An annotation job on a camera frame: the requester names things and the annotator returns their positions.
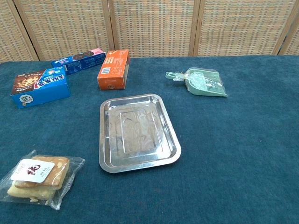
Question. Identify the dark teal tablecloth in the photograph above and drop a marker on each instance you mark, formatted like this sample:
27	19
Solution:
233	151

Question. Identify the green mini dustpan brush set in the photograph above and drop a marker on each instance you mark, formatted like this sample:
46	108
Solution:
201	81

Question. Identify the blue and brown cookie box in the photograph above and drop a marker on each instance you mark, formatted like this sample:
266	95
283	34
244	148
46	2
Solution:
39	88

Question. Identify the bagged pastry snack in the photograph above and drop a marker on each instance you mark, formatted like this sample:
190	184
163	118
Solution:
39	177

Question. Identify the silver metal tray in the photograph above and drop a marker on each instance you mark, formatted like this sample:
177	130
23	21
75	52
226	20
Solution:
137	133

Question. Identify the long blue and pink cookie box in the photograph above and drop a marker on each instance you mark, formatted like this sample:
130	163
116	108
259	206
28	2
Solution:
79	61

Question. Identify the woven rattan folding screen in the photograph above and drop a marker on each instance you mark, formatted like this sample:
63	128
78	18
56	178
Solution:
154	25

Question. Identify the orange cardboard box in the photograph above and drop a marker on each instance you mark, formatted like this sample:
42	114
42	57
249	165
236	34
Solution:
114	70

